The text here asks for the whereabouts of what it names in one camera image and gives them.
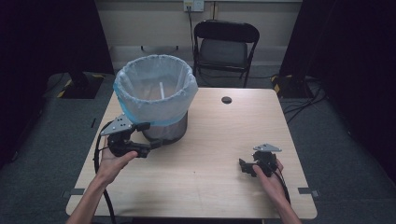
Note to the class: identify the white wall outlet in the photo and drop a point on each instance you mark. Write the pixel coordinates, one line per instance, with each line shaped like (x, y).
(193, 5)

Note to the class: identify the person's right hand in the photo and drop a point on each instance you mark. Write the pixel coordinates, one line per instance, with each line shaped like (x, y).
(271, 185)

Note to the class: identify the white and blue trash bag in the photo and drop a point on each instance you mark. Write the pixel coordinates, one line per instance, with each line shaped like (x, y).
(158, 109)

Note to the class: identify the black folding chair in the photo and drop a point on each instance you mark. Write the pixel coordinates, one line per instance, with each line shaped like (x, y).
(222, 51)

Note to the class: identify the grey tape strip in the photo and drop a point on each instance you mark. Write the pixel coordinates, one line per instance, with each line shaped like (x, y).
(308, 191)
(74, 192)

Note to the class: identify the white straw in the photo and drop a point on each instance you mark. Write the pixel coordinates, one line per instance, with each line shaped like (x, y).
(162, 90)

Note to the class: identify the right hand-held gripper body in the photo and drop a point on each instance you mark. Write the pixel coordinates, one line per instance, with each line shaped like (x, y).
(264, 158)

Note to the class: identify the dark curtain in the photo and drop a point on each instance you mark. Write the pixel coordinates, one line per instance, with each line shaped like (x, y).
(37, 62)
(355, 77)

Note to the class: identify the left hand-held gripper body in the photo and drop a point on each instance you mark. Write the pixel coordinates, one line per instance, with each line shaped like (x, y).
(116, 143)

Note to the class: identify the person's left hand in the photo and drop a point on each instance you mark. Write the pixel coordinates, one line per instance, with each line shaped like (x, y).
(110, 168)

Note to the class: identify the black stand base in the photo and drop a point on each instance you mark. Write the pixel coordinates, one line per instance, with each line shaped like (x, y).
(291, 87)

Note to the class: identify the grey mesh trash can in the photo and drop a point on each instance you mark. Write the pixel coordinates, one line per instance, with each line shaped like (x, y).
(169, 130)

